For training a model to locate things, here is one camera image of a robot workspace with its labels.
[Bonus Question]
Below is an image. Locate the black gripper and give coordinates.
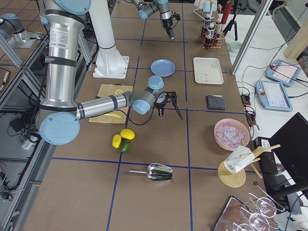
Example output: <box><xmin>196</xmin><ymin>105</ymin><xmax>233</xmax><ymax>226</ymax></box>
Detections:
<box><xmin>154</xmin><ymin>91</ymin><xmax>183</xmax><ymax>120</ymax></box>
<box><xmin>161</xmin><ymin>13</ymin><xmax>180</xmax><ymax>42</ymax></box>

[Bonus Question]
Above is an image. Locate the blue plastic plate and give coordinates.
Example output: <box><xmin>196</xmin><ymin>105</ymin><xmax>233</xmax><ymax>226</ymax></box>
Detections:
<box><xmin>150</xmin><ymin>59</ymin><xmax>176</xmax><ymax>77</ymax></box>

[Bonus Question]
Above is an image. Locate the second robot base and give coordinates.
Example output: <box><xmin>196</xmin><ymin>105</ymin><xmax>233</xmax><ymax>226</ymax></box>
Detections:
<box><xmin>0</xmin><ymin>13</ymin><xmax>43</xmax><ymax>49</ymax></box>

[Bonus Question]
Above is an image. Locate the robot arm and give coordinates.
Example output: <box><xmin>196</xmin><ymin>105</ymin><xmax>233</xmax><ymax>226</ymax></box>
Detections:
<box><xmin>132</xmin><ymin>0</ymin><xmax>181</xmax><ymax>42</ymax></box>
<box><xmin>36</xmin><ymin>0</ymin><xmax>177</xmax><ymax>145</ymax></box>

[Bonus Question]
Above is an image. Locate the grey folded cloth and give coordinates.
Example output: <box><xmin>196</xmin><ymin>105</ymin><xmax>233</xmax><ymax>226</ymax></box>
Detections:
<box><xmin>205</xmin><ymin>94</ymin><xmax>227</xmax><ymax>110</ymax></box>

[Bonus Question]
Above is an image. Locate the whole lemon upper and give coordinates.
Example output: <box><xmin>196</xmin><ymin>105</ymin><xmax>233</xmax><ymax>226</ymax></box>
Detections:
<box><xmin>119</xmin><ymin>128</ymin><xmax>135</xmax><ymax>140</ymax></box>

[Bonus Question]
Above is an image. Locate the whole lemon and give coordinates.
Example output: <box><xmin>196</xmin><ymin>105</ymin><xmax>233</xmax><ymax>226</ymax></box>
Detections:
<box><xmin>119</xmin><ymin>128</ymin><xmax>135</xmax><ymax>140</ymax></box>
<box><xmin>112</xmin><ymin>134</ymin><xmax>122</xmax><ymax>149</ymax></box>

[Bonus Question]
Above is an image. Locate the lemon half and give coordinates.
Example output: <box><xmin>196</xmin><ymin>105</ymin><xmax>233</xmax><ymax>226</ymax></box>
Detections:
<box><xmin>115</xmin><ymin>89</ymin><xmax>123</xmax><ymax>95</ymax></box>

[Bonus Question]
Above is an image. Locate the cream bear tray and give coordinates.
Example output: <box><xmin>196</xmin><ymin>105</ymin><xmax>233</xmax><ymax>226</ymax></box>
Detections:
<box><xmin>193</xmin><ymin>57</ymin><xmax>224</xmax><ymax>85</ymax></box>

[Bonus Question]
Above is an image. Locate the green lime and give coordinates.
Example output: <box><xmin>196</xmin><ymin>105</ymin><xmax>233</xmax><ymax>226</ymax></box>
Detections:
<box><xmin>119</xmin><ymin>140</ymin><xmax>131</xmax><ymax>153</ymax></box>

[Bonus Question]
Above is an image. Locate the yellow plastic knife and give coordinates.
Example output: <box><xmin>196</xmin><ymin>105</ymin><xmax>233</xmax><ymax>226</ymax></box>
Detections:
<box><xmin>103</xmin><ymin>113</ymin><xmax>122</xmax><ymax>118</ymax></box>

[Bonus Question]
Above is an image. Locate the whole lemon lower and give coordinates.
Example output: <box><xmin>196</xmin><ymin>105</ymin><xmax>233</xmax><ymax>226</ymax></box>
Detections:
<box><xmin>112</xmin><ymin>134</ymin><xmax>122</xmax><ymax>149</ymax></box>

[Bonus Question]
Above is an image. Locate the black mini tripod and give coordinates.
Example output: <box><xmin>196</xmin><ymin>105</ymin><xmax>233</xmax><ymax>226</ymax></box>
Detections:
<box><xmin>223</xmin><ymin>3</ymin><xmax>239</xmax><ymax>41</ymax></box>

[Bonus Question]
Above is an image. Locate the red cylinder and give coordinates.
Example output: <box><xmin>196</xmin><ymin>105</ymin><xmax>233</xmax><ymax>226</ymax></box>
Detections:
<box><xmin>221</xmin><ymin>1</ymin><xmax>232</xmax><ymax>24</ymax></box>

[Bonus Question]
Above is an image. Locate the wooden cutting board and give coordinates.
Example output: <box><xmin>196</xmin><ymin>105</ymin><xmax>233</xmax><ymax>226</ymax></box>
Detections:
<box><xmin>89</xmin><ymin>84</ymin><xmax>133</xmax><ymax>125</ymax></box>

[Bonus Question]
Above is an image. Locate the green bowl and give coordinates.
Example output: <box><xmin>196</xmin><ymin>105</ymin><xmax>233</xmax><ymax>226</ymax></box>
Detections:
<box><xmin>229</xmin><ymin>41</ymin><xmax>242</xmax><ymax>53</ymax></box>

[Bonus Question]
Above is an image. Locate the metal ice scoop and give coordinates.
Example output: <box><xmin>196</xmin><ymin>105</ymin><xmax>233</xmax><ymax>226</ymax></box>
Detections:
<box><xmin>129</xmin><ymin>163</ymin><xmax>173</xmax><ymax>182</ymax></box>

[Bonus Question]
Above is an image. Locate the pink bowl of ice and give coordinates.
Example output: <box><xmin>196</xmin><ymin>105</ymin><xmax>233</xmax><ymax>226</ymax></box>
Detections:
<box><xmin>214</xmin><ymin>118</ymin><xmax>250</xmax><ymax>151</ymax></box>

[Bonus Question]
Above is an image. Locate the white carton on stand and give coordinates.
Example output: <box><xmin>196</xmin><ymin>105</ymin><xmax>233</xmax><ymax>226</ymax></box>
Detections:
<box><xmin>223</xmin><ymin>145</ymin><xmax>255</xmax><ymax>174</ymax></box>

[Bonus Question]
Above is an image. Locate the wooden stand with round base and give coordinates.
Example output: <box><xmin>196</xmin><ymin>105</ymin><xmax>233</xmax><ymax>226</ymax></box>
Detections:
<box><xmin>218</xmin><ymin>144</ymin><xmax>281</xmax><ymax>188</ymax></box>

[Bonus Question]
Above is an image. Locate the blue teach pendant near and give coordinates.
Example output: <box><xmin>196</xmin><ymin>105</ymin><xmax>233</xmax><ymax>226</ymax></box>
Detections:
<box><xmin>256</xmin><ymin>80</ymin><xmax>293</xmax><ymax>112</ymax></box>

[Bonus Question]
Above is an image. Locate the blue teach pendant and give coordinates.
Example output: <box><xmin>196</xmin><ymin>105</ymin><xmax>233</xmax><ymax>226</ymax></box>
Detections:
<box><xmin>266</xmin><ymin>59</ymin><xmax>302</xmax><ymax>87</ymax></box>
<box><xmin>256</xmin><ymin>80</ymin><xmax>293</xmax><ymax>112</ymax></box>

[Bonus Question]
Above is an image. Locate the blue teach pendant far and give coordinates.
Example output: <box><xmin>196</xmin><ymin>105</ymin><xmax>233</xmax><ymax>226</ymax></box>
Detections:
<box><xmin>266</xmin><ymin>59</ymin><xmax>302</xmax><ymax>87</ymax></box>

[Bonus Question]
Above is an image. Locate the black monitor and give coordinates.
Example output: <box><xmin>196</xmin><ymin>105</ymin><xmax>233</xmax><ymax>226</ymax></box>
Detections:
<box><xmin>269</xmin><ymin>112</ymin><xmax>308</xmax><ymax>199</ymax></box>

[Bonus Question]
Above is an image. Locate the clear glass cups tray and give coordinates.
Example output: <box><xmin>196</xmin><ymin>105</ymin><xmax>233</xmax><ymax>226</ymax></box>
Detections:
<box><xmin>214</xmin><ymin>191</ymin><xmax>285</xmax><ymax>231</ymax></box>

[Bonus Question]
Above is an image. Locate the white wire cup rack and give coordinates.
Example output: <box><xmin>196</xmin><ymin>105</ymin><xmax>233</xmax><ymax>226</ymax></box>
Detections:
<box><xmin>193</xmin><ymin>0</ymin><xmax>218</xmax><ymax>19</ymax></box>

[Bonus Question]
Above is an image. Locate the copper wire bottle rack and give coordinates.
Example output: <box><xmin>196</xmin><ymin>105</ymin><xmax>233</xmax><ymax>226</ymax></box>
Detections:
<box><xmin>200</xmin><ymin>18</ymin><xmax>227</xmax><ymax>49</ymax></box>

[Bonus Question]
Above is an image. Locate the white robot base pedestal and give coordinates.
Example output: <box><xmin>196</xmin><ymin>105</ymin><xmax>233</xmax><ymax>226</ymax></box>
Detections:
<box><xmin>89</xmin><ymin>0</ymin><xmax>129</xmax><ymax>79</ymax></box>

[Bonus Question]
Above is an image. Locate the aluminium frame post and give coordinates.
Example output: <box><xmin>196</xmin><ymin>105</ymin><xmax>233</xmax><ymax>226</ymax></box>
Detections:
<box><xmin>231</xmin><ymin>0</ymin><xmax>273</xmax><ymax>75</ymax></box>

